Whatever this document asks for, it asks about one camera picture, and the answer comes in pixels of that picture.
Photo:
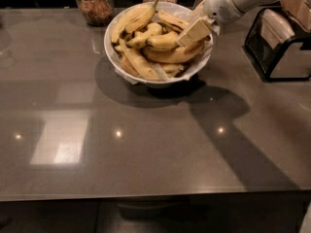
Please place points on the spotted banana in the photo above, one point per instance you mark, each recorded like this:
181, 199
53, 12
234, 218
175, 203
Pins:
172, 21

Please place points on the long curved right banana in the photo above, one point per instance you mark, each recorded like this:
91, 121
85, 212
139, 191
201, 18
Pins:
177, 55

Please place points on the white bowl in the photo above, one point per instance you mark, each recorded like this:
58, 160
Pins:
195, 65

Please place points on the white paper bowl liner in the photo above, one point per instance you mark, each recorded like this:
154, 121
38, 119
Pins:
174, 9

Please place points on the small curved centre banana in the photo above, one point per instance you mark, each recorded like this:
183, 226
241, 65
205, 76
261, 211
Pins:
139, 40

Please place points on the short centre banana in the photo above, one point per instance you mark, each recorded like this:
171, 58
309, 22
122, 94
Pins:
163, 42

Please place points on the long lower left banana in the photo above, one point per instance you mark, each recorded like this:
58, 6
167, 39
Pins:
140, 63

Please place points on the black wire napkin holder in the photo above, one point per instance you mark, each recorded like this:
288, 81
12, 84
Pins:
278, 47

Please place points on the glass jar with granola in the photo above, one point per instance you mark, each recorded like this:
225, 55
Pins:
96, 12

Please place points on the large banana top left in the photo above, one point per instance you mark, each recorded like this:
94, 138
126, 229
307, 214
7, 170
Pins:
124, 18

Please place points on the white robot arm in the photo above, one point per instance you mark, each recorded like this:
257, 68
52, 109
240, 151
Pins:
245, 6

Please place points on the banana with long stem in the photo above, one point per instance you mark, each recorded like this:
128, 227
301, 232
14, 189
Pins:
142, 20

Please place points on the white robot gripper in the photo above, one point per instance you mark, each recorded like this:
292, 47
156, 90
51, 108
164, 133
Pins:
221, 4

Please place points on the banana at bowl bottom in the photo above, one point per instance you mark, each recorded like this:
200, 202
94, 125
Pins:
173, 70

